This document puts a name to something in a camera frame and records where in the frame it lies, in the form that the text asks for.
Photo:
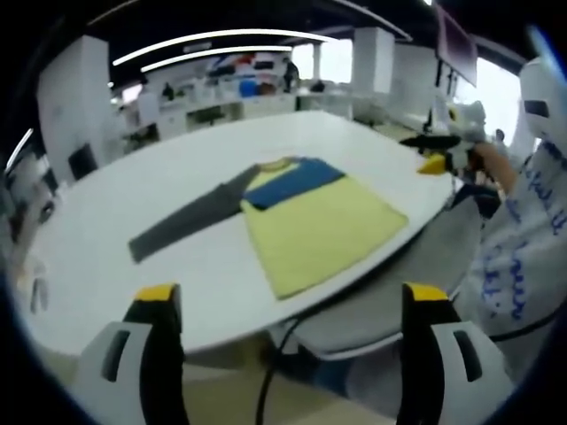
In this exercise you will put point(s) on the white square pillar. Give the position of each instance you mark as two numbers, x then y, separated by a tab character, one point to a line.
374	62
73	97

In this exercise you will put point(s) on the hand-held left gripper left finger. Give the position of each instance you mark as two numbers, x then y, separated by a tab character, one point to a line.
159	354

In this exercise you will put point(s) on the white ceiling air vent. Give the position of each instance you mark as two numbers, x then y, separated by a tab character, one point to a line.
198	46

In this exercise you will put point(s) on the white ceiling light strip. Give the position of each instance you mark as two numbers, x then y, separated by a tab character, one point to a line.
212	52
221	37

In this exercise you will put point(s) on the blue container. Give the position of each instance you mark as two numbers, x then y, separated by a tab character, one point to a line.
248	88

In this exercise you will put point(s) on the large dark display screen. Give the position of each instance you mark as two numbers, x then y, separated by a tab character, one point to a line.
458	44

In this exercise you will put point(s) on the person's right hand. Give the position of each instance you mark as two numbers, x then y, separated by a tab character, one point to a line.
483	159

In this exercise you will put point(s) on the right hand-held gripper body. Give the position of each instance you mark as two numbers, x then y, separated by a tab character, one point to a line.
467	124

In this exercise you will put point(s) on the white chest-worn device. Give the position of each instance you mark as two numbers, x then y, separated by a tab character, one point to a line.
538	97

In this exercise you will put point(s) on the white cabinet row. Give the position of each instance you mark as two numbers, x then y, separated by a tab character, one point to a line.
248	108

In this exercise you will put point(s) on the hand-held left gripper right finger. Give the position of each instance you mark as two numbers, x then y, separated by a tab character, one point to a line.
421	354

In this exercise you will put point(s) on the yellow garment grey blue sleeves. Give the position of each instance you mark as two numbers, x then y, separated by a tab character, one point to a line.
319	230

